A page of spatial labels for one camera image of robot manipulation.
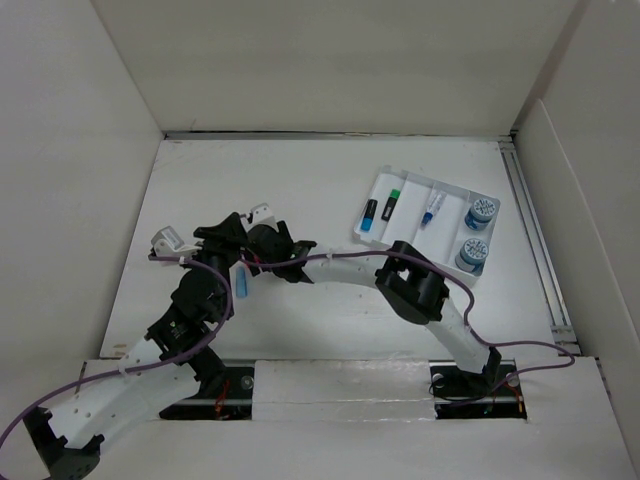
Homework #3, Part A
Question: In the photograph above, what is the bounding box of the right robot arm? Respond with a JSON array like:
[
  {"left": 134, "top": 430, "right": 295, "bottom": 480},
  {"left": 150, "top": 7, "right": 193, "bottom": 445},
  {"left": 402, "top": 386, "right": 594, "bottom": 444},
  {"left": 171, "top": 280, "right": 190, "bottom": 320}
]
[{"left": 245, "top": 221, "right": 501, "bottom": 394}]

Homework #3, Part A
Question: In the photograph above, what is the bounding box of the green black highlighter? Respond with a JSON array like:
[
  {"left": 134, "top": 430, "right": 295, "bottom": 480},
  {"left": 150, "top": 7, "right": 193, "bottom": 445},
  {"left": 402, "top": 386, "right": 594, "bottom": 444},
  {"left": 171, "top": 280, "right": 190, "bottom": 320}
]
[{"left": 381, "top": 189, "right": 401, "bottom": 222}]

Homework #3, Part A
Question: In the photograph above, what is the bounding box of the aluminium rail right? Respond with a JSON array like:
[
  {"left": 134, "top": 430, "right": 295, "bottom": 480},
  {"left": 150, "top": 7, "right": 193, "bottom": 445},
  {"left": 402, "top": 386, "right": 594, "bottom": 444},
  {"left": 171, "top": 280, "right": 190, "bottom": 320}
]
[{"left": 498, "top": 137, "right": 582, "bottom": 356}]

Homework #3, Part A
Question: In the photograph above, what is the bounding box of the white organizer tray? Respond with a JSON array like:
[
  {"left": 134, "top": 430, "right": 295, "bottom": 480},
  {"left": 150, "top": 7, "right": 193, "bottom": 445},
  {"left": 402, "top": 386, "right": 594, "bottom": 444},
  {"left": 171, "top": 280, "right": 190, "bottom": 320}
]
[{"left": 353, "top": 166, "right": 501, "bottom": 287}]

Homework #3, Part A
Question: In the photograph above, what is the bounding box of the blue black highlighter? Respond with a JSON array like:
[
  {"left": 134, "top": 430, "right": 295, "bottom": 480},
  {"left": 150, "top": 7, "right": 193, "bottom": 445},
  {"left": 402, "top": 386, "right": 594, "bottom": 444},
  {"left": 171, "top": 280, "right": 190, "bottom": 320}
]
[{"left": 359, "top": 198, "right": 378, "bottom": 232}]

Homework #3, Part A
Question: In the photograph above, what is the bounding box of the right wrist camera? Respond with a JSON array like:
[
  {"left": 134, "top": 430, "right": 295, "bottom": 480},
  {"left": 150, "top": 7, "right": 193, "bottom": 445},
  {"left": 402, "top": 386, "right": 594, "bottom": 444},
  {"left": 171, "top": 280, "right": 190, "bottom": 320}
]
[{"left": 244, "top": 203, "right": 277, "bottom": 228}]

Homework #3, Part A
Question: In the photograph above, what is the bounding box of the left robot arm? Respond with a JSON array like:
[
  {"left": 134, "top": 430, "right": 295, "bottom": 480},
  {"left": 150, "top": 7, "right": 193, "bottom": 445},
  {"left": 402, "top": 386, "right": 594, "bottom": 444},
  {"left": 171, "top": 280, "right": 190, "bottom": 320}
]
[{"left": 21, "top": 213, "right": 247, "bottom": 479}]

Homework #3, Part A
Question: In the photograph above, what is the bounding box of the white glue tube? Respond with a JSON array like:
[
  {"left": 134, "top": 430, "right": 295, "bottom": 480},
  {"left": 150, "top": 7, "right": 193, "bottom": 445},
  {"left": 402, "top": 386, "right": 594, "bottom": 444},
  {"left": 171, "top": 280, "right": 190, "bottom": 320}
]
[{"left": 421, "top": 190, "right": 447, "bottom": 227}]

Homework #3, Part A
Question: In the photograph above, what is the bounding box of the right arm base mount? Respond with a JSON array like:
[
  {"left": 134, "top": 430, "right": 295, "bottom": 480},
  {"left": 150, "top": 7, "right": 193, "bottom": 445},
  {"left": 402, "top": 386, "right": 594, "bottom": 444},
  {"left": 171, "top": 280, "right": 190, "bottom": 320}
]
[{"left": 429, "top": 361, "right": 528, "bottom": 420}]

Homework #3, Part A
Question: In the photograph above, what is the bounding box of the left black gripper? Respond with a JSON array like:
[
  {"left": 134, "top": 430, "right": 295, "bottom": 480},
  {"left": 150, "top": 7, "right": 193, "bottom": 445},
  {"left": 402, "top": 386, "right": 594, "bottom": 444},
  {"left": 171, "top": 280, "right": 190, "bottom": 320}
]
[{"left": 179, "top": 213, "right": 248, "bottom": 319}]

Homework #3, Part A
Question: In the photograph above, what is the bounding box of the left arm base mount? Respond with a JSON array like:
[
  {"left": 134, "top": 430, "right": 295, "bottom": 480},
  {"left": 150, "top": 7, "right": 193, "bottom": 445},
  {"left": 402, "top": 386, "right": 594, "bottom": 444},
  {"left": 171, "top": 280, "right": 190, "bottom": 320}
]
[{"left": 159, "top": 360, "right": 255, "bottom": 421}]

